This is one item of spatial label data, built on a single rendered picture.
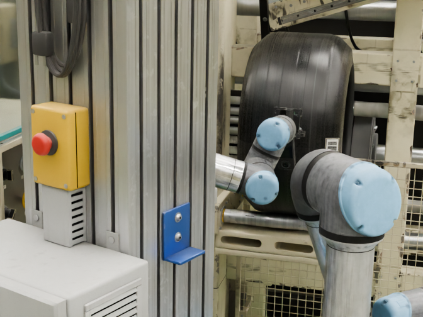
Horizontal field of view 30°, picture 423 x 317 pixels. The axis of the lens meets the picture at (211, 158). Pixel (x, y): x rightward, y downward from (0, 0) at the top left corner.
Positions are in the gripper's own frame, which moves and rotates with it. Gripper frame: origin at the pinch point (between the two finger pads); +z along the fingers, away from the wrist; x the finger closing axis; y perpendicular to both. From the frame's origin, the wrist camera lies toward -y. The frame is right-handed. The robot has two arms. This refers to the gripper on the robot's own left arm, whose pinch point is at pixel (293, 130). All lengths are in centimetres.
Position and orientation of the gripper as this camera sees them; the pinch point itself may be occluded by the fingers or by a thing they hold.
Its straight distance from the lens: 222.5
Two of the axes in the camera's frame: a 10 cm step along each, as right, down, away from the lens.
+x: -9.7, -0.8, 2.4
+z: 2.5, -1.3, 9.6
